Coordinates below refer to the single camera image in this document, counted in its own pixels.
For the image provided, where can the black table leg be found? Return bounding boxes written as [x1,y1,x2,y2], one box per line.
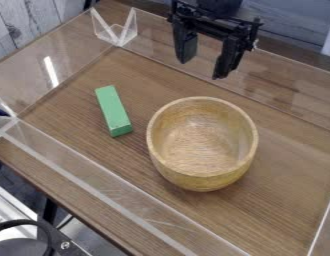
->
[43,199,59,225]

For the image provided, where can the dark round object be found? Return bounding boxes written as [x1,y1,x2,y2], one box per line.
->
[0,238,47,256]

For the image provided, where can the black cable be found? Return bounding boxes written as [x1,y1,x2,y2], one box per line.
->
[0,218,56,256]

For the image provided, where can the clear acrylic tray enclosure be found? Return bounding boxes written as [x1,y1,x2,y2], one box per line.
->
[0,1,330,256]

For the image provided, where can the light wooden bowl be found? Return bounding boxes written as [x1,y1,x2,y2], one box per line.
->
[147,96,259,192]

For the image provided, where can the green rectangular block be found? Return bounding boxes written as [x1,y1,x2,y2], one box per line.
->
[95,85,134,137]

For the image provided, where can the black metal bracket with screw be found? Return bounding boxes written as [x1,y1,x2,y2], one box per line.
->
[39,219,92,256]

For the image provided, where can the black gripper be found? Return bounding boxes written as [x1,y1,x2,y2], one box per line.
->
[168,0,263,80]

